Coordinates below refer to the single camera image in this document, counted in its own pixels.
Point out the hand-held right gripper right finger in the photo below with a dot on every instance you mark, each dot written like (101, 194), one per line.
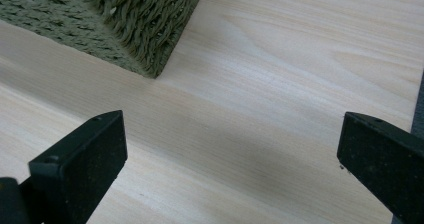
(383, 160)

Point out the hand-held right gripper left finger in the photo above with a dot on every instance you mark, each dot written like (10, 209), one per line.
(80, 164)

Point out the green woven basket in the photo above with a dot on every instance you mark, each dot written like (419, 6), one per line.
(133, 27)

